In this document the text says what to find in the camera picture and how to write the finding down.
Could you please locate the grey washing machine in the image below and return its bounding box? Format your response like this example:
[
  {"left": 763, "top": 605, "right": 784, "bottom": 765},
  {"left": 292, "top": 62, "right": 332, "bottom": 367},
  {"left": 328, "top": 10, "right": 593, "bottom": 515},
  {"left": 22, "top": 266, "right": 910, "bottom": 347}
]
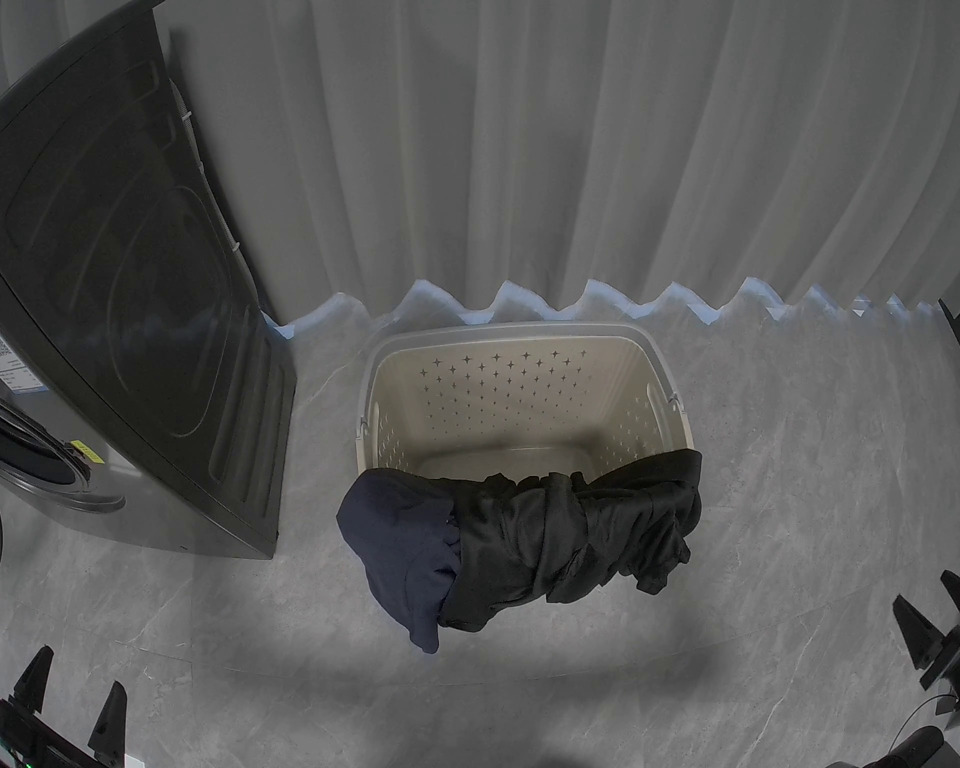
[{"left": 0, "top": 0, "right": 300, "bottom": 561}]

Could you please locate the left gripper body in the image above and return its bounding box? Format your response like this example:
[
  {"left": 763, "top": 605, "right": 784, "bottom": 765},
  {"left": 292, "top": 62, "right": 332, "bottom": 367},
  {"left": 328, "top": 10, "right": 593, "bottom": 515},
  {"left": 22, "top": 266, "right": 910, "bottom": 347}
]
[{"left": 0, "top": 697, "right": 130, "bottom": 768}]

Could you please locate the cream laundry basket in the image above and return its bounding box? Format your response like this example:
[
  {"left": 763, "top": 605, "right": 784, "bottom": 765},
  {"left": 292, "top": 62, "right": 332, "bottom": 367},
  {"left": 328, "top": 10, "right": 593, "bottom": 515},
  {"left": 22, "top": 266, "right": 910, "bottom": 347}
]
[{"left": 354, "top": 321, "right": 699, "bottom": 528}]

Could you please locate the black cable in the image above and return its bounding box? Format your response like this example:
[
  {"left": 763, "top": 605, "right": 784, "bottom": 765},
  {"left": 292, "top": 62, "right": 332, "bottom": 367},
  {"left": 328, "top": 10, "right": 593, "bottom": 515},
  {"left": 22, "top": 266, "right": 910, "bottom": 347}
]
[{"left": 891, "top": 691, "right": 960, "bottom": 757}]

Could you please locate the dark blue garment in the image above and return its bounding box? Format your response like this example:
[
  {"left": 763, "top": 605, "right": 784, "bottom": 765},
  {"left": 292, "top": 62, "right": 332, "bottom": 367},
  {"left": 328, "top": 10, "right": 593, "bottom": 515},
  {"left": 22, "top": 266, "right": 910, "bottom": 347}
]
[{"left": 336, "top": 470, "right": 463, "bottom": 656}]

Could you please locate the black garment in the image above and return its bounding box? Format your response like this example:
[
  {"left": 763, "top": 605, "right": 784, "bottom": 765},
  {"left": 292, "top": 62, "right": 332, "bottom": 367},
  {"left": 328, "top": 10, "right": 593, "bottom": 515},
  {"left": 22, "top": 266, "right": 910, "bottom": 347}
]
[{"left": 438, "top": 448, "right": 705, "bottom": 632}]

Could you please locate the white curtain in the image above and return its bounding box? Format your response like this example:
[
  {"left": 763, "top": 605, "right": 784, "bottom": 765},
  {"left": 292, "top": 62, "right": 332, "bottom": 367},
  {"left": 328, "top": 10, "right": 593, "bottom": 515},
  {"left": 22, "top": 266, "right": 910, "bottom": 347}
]
[{"left": 0, "top": 0, "right": 960, "bottom": 336}]

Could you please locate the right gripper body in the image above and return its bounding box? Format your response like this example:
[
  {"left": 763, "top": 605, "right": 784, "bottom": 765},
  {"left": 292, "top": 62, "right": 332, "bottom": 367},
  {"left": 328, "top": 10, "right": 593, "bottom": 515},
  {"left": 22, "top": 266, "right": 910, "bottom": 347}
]
[{"left": 918, "top": 621, "right": 960, "bottom": 694}]

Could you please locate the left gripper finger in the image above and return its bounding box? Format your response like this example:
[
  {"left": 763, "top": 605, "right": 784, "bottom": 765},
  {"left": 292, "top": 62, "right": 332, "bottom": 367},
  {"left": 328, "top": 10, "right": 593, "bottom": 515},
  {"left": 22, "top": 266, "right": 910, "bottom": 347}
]
[
  {"left": 12, "top": 644, "right": 56, "bottom": 712},
  {"left": 87, "top": 680, "right": 129, "bottom": 756}
]

